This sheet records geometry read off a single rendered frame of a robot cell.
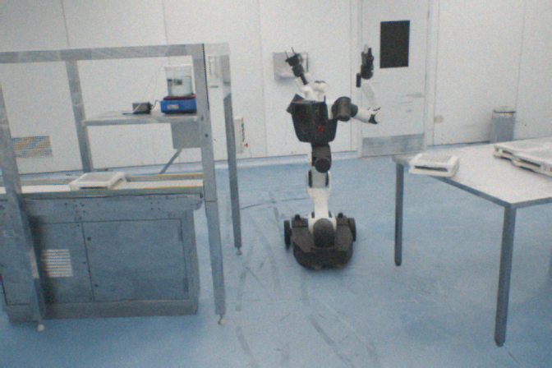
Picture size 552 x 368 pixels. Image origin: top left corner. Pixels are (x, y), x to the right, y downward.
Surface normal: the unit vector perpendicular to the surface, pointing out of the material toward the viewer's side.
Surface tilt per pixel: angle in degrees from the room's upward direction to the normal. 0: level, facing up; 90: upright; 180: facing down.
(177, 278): 90
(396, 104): 90
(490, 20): 90
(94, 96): 90
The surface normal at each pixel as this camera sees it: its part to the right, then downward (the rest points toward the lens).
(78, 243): -0.03, 0.27
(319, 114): 0.69, 0.16
